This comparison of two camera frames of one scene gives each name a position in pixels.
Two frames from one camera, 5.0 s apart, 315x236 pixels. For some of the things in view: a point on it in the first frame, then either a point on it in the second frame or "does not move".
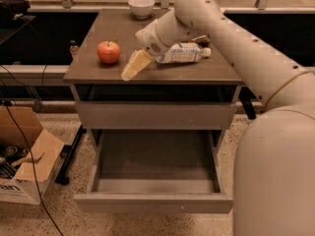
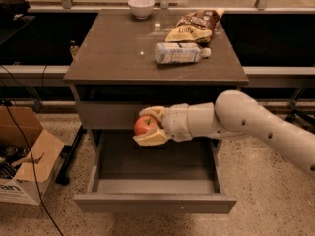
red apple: [108, 52] → [144, 125]
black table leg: [68, 153] does not move
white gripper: [150, 39] → [176, 122]
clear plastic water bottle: [182, 53] does not move
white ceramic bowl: [142, 7] does not move
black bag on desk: [12, 6] does not move
